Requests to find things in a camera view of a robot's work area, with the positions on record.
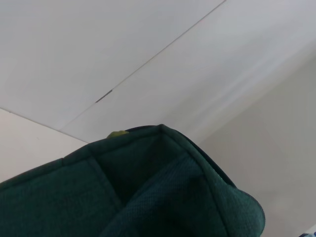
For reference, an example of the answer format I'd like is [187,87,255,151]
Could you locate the green cucumber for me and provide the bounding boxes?
[107,130,129,139]

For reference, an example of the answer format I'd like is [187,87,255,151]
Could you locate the dark teal insulated lunch bag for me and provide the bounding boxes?
[0,123,265,237]

